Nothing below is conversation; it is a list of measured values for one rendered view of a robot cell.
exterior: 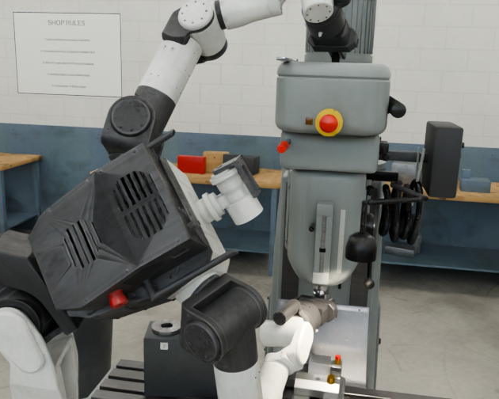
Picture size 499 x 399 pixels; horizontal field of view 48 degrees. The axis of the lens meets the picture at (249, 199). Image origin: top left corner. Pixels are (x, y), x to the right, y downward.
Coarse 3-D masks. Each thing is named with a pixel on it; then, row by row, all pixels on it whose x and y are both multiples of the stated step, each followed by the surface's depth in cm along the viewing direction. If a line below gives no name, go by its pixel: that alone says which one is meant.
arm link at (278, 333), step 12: (276, 312) 136; (288, 312) 137; (300, 312) 142; (264, 324) 140; (276, 324) 136; (288, 324) 137; (312, 324) 142; (264, 336) 139; (276, 336) 137; (288, 336) 135
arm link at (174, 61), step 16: (192, 0) 122; (176, 16) 123; (192, 16) 120; (208, 16) 120; (176, 32) 121; (192, 32) 121; (160, 48) 122; (176, 48) 121; (192, 48) 123; (160, 64) 121; (176, 64) 121; (192, 64) 124; (144, 80) 120; (160, 80) 119; (176, 80) 121; (176, 96) 122
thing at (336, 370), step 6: (306, 366) 167; (330, 366) 166; (336, 366) 166; (306, 372) 168; (330, 372) 166; (336, 372) 166; (342, 378) 176; (342, 384) 174; (342, 390) 170; (294, 396) 157; (300, 396) 157; (306, 396) 157; (342, 396) 167
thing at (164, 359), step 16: (160, 320) 171; (176, 320) 172; (144, 336) 164; (160, 336) 164; (176, 336) 164; (144, 352) 164; (160, 352) 164; (176, 352) 164; (144, 368) 165; (160, 368) 165; (176, 368) 165; (192, 368) 165; (208, 368) 165; (144, 384) 166; (160, 384) 166; (176, 384) 166; (192, 384) 166; (208, 384) 166
